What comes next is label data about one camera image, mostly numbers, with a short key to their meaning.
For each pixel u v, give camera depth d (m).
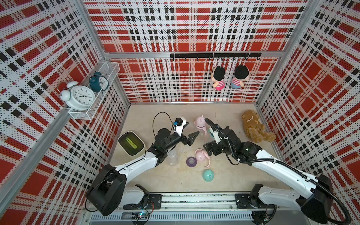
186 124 0.79
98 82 0.71
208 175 0.78
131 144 0.91
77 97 0.62
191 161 0.88
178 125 0.65
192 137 0.69
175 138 0.67
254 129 0.93
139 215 0.69
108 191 0.41
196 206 0.73
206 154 0.71
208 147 0.68
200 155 0.86
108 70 0.90
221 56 0.89
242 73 0.94
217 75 0.95
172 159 0.84
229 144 0.55
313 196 0.38
